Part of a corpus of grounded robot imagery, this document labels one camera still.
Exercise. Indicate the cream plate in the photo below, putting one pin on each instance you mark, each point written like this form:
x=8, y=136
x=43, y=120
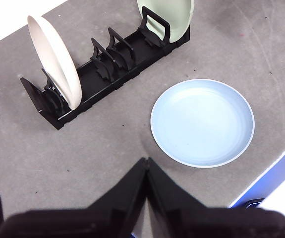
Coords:
x=55, y=59

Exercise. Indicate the white platform with blue edge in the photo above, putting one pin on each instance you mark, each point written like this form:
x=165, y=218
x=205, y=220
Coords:
x=268, y=183

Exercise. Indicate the blue plate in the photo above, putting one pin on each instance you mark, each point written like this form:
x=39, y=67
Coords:
x=201, y=124

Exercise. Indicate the black plate rack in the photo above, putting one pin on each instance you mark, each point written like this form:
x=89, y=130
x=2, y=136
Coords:
x=100, y=84

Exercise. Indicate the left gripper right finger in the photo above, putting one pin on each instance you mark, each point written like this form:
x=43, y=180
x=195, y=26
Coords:
x=219, y=223

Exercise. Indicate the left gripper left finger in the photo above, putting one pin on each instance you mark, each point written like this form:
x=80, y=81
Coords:
x=82, y=223

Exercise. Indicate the green plate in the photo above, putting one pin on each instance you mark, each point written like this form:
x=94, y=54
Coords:
x=174, y=17

